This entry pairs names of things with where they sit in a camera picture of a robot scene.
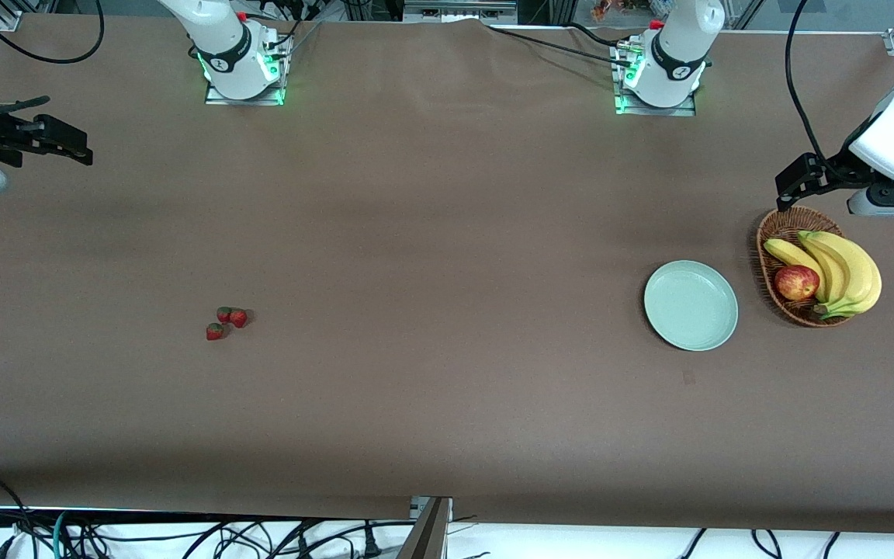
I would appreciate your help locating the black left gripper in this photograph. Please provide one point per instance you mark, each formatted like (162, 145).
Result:
(844, 165)

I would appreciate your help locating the red strawberry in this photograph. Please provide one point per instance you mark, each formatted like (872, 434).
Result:
(215, 332)
(223, 314)
(238, 318)

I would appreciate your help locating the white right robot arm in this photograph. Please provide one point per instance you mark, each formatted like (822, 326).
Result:
(222, 46)

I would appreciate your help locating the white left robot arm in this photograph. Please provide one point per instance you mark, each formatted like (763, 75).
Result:
(680, 39)

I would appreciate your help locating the pale green round plate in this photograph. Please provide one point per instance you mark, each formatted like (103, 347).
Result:
(691, 307)

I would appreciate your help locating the brown wicker basket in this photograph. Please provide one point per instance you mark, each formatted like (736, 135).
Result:
(784, 225)

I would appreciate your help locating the red apple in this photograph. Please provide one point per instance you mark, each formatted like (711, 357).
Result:
(796, 283)

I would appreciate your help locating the yellow banana bunch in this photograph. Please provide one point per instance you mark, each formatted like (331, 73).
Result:
(854, 272)

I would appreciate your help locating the colourful background toys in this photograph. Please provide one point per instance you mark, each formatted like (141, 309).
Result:
(610, 9)

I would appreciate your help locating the brown table cover sheet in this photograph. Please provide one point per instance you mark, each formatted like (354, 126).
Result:
(447, 233)

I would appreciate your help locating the grey background device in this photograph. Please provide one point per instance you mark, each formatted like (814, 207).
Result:
(455, 12)

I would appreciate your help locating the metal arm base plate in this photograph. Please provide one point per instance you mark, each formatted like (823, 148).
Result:
(218, 97)
(649, 111)

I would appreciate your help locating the aluminium frame post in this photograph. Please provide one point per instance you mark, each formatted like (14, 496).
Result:
(425, 536)

